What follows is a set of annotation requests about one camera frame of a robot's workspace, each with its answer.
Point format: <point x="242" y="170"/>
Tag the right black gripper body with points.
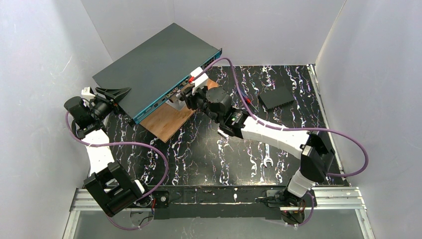
<point x="189" y="98"/>

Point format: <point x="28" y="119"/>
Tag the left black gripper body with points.
<point x="107" y="100"/>

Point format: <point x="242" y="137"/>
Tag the silver SFP plug module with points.
<point x="221" y="133"/>

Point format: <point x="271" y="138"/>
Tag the dark teal network switch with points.
<point x="156" y="69"/>

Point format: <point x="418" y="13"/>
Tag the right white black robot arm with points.
<point x="310" y="146"/>

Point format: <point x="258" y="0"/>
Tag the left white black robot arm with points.
<point x="107" y="182"/>

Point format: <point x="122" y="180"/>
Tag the wooden base board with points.
<point x="165" y="121"/>

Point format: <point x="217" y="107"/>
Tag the blue red screwdriver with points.
<point x="250" y="104"/>

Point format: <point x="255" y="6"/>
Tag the small black box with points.
<point x="277" y="97"/>

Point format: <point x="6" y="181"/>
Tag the silver open-end wrench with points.
<point x="267" y="161"/>

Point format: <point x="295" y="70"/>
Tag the silver metal mount bracket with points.
<point x="176" y="103"/>

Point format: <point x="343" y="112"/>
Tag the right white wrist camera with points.
<point x="198" y="80"/>

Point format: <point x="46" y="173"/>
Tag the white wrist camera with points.
<point x="87" y="93"/>
<point x="198" y="80"/>

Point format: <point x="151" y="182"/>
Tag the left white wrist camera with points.
<point x="87" y="93"/>

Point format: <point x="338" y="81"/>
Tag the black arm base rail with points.
<point x="176" y="202"/>

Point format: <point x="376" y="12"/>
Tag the aluminium frame rail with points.
<point x="329" y="198"/>

